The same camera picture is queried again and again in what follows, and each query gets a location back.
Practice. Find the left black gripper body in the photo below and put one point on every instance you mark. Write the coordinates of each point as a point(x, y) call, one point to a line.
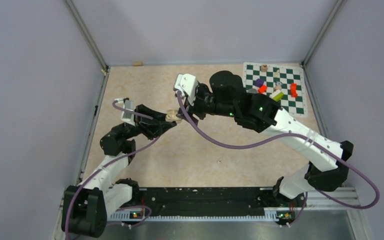
point(149, 131)

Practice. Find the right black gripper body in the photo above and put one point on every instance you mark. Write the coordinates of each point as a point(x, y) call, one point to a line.
point(205, 103)

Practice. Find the white earbud charging case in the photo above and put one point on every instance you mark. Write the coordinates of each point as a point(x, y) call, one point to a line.
point(172, 116)

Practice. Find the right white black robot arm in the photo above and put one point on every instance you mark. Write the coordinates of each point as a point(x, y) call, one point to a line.
point(225, 95)

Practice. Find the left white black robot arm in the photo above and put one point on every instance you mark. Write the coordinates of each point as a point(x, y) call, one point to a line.
point(87, 206)

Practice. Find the black microphone grey head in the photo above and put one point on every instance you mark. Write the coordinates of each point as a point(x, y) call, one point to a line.
point(252, 91)

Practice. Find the purple block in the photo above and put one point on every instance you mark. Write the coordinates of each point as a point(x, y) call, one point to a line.
point(259, 82)

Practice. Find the small red block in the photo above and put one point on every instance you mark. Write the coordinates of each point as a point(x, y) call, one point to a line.
point(262, 89)

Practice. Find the green white chessboard mat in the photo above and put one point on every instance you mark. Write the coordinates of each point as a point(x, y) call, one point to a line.
point(294, 105)

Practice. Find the wooden cube with mark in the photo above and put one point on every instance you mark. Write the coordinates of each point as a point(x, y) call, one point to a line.
point(264, 68)

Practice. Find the yellow-green block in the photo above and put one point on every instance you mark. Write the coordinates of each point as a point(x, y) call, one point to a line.
point(277, 95)

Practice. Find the small beige chess piece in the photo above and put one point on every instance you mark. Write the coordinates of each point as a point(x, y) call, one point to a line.
point(277, 74)

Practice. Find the left circuit board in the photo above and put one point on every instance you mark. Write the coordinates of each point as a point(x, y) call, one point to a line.
point(136, 215)

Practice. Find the circuit board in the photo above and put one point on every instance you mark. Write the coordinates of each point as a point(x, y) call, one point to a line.
point(285, 216)
point(136, 215)

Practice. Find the large red block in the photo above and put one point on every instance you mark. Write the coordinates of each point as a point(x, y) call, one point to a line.
point(293, 90)

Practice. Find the right circuit board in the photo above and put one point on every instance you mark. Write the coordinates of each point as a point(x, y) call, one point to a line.
point(285, 216)

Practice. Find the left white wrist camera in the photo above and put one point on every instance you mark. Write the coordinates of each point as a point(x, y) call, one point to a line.
point(127, 115)

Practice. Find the cork piece at wall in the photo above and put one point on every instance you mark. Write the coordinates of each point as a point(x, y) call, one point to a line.
point(137, 63)

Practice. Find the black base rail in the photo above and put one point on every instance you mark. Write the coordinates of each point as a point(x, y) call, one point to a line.
point(205, 201)

